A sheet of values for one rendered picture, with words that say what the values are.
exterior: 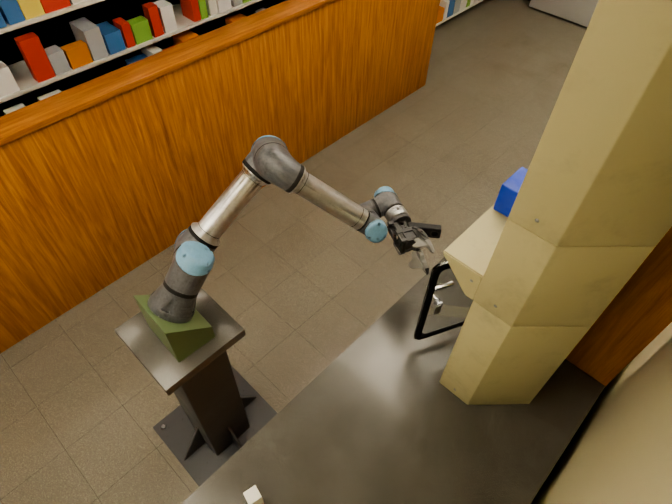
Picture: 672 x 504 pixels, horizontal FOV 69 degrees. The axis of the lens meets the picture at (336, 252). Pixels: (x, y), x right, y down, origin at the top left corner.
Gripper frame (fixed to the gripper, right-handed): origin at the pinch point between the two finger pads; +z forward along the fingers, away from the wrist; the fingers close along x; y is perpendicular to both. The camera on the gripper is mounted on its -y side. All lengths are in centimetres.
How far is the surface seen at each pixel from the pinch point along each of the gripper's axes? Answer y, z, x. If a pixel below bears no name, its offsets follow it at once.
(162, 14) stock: 60, -220, -7
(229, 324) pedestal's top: 67, -15, -26
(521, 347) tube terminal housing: -3.3, 40.3, 10.9
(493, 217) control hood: -6.0, 12.3, 30.9
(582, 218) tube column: 0, 39, 59
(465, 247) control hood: 6.2, 19.1, 31.0
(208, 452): 92, -9, -118
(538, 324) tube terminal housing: -3.9, 40.5, 22.2
